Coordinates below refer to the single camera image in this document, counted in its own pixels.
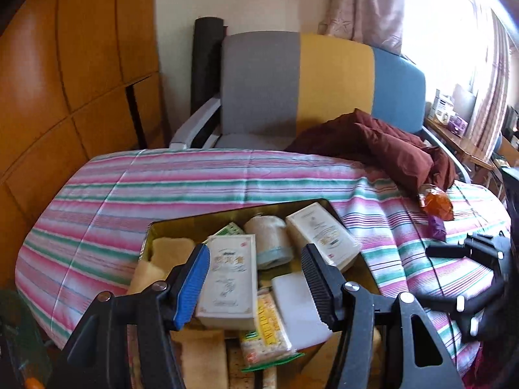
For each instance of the white cardboard carton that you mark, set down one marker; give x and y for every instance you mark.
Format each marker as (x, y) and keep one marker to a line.
(229, 279)
(322, 237)

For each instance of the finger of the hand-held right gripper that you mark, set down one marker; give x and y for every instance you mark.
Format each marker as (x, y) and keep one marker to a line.
(482, 316)
(482, 245)

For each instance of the purple packet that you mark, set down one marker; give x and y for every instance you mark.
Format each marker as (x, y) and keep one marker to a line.
(438, 227)

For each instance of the green plastic container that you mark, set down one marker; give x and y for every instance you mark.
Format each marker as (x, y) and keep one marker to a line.
(20, 332)

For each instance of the cracker packet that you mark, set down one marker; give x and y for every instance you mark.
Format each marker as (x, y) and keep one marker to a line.
(267, 332)

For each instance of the striped blanket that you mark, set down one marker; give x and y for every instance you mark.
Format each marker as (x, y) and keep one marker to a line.
(162, 186)

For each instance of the purple box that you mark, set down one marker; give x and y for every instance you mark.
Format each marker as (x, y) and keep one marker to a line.
(458, 123)

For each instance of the maroon cloth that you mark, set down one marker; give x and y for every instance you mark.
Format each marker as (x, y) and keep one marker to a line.
(377, 146)

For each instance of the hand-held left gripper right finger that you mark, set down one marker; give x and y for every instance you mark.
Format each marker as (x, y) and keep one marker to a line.
(320, 287)

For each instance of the white printed box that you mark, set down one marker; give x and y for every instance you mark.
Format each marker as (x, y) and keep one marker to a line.
(442, 107)

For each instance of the gold tin box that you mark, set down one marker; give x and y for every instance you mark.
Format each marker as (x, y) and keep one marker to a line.
(275, 212)

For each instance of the grey yellow blue chair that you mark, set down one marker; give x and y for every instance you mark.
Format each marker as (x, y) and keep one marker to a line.
(259, 85)

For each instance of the magenta fuzzy cloth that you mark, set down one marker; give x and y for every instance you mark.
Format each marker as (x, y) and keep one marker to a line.
(486, 372)

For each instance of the orange ball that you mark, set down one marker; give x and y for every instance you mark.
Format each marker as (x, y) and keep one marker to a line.
(31, 384)

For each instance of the black rolled mat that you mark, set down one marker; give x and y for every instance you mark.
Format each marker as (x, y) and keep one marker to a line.
(206, 60)

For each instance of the striped pink curtain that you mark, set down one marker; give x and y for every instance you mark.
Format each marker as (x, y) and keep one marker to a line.
(490, 89)

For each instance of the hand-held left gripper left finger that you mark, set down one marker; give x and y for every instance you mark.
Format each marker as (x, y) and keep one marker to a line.
(192, 287)

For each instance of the white sock blue trim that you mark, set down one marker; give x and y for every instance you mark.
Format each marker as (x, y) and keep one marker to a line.
(267, 243)

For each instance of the orange snack packet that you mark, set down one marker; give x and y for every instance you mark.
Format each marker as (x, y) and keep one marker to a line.
(436, 204)

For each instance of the green white carton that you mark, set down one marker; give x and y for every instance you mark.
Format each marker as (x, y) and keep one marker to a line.
(229, 230)

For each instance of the wooden wardrobe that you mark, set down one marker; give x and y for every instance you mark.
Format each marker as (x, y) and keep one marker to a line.
(61, 69)

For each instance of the beige towel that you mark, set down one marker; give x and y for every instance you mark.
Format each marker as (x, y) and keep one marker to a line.
(144, 277)
(202, 356)
(170, 247)

